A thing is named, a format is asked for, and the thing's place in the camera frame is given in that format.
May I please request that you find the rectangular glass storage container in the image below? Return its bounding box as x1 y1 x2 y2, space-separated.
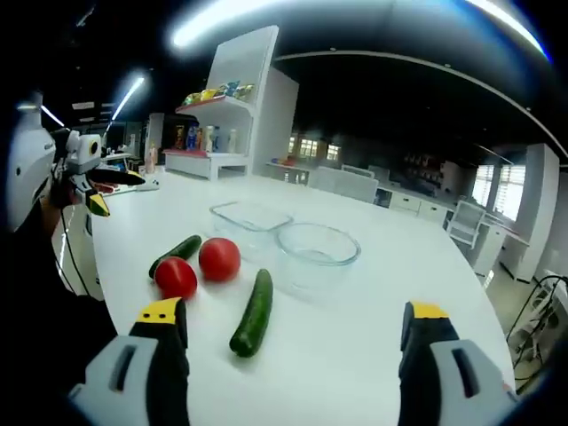
208 200 295 249

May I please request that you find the white bottle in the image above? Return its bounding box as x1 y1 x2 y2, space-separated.
205 125 222 154

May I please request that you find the green cucumber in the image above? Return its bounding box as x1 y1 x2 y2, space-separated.
148 233 203 279
228 268 274 359

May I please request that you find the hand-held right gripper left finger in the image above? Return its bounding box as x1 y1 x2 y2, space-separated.
66 296 192 426

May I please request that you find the white chair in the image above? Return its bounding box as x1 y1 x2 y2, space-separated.
340 163 381 205
445 197 488 244

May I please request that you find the round glass storage container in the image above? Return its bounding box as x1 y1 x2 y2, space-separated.
274 221 362 297

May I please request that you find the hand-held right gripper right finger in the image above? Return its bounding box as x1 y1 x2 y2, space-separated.
398 300 520 426

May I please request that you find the curved ceiling light strip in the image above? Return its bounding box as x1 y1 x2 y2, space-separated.
463 0 552 64

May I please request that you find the red tomato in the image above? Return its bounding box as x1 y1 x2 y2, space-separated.
154 256 199 301
198 237 242 282

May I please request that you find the white table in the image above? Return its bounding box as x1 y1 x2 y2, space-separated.
88 170 518 426

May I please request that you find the straight ceiling light strip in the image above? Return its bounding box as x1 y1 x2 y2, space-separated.
170 1 279 49

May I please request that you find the tangle of cables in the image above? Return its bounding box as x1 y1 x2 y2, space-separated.
505 272 568 383

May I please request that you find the low white cabinet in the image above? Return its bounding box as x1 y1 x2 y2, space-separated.
376 184 450 224

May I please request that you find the white display shelf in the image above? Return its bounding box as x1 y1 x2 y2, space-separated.
162 25 299 181

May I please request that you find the window with blinds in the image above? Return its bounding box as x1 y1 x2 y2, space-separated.
471 161 528 224

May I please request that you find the thin gripper cable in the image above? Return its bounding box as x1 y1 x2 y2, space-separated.
57 206 90 296

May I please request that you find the row of colourful snack packets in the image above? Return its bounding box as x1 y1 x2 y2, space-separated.
180 81 256 107

